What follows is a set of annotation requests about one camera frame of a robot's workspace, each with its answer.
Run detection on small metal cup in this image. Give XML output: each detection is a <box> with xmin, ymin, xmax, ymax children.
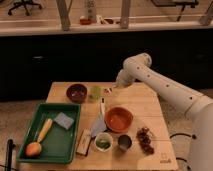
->
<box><xmin>118</xmin><ymin>135</ymin><xmax>132</xmax><ymax>151</ymax></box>

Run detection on dark grape bunch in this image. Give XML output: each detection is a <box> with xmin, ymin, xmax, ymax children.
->
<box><xmin>136</xmin><ymin>127</ymin><xmax>154</xmax><ymax>155</ymax></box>

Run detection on dark purple bowl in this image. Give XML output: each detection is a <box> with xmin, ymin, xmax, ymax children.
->
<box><xmin>66</xmin><ymin>84</ymin><xmax>87</xmax><ymax>103</ymax></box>

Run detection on black cable on floor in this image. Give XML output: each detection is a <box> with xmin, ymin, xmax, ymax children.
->
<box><xmin>169</xmin><ymin>132</ymin><xmax>198</xmax><ymax>171</ymax></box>

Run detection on green plastic tray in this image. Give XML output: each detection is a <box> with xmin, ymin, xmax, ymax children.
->
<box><xmin>17</xmin><ymin>103</ymin><xmax>81</xmax><ymax>164</ymax></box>

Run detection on black post lower left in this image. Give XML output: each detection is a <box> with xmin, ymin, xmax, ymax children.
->
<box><xmin>5</xmin><ymin>139</ymin><xmax>15</xmax><ymax>171</ymax></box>

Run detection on black office chair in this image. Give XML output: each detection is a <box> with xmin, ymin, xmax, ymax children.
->
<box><xmin>8</xmin><ymin>0</ymin><xmax>43</xmax><ymax>16</ymax></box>

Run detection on white bottle on shelf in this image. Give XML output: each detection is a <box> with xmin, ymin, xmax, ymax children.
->
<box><xmin>84</xmin><ymin>0</ymin><xmax>97</xmax><ymax>23</ymax></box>

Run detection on red bowl on shelf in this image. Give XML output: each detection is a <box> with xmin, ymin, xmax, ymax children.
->
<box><xmin>79</xmin><ymin>18</ymin><xmax>92</xmax><ymax>25</ymax></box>

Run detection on orange bowl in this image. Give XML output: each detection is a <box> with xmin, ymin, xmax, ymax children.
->
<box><xmin>104</xmin><ymin>107</ymin><xmax>133</xmax><ymax>133</ymax></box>

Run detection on white cup green contents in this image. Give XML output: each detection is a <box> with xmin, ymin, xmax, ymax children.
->
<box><xmin>94</xmin><ymin>132</ymin><xmax>113</xmax><ymax>152</ymax></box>

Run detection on green translucent cup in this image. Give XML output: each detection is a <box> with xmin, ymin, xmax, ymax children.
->
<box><xmin>89</xmin><ymin>86</ymin><xmax>101</xmax><ymax>101</ymax></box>

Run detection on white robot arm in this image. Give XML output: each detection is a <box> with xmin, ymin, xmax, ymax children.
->
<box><xmin>115</xmin><ymin>53</ymin><xmax>213</xmax><ymax>171</ymax></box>

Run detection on blue grey sponge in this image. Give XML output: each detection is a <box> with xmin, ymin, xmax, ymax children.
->
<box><xmin>54</xmin><ymin>112</ymin><xmax>74</xmax><ymax>130</ymax></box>

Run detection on wooden block brush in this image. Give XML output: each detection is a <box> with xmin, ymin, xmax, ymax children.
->
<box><xmin>76</xmin><ymin>129</ymin><xmax>91</xmax><ymax>155</ymax></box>

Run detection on orange round fruit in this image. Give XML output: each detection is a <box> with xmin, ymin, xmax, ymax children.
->
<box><xmin>25</xmin><ymin>142</ymin><xmax>42</xmax><ymax>157</ymax></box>

